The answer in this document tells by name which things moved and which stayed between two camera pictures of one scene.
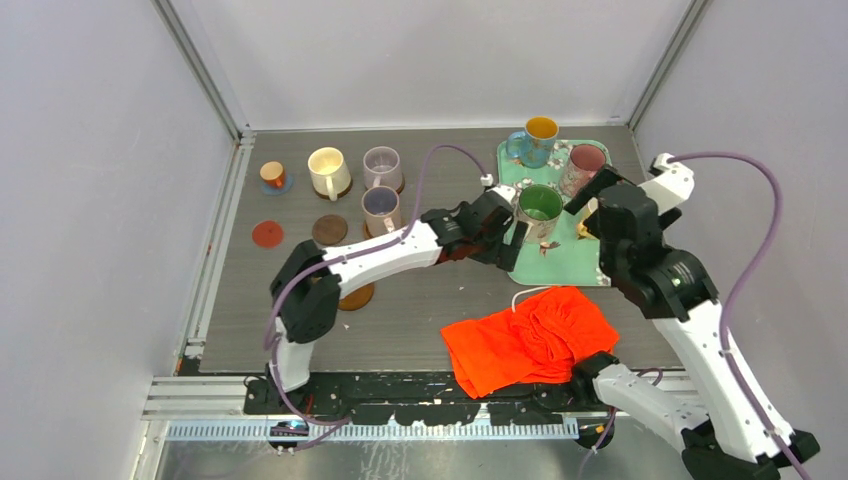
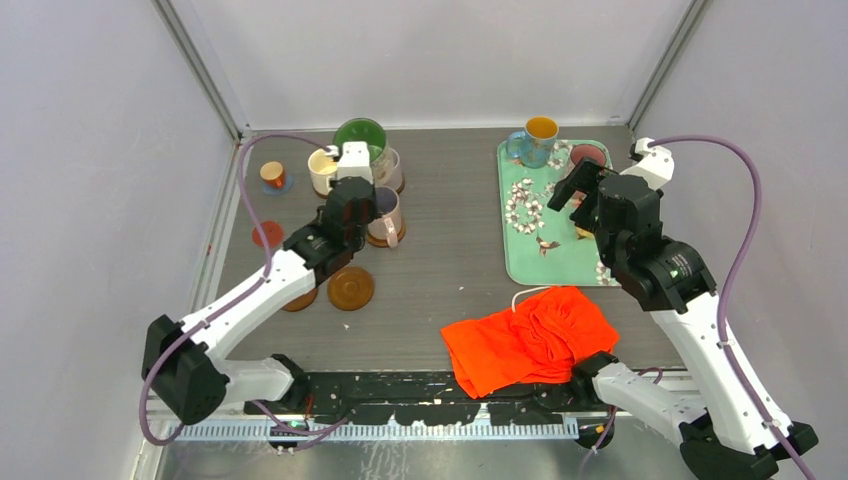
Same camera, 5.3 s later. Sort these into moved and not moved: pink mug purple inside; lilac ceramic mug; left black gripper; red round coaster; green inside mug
Moved: left black gripper; green inside mug
Not moved: lilac ceramic mug; red round coaster; pink mug purple inside
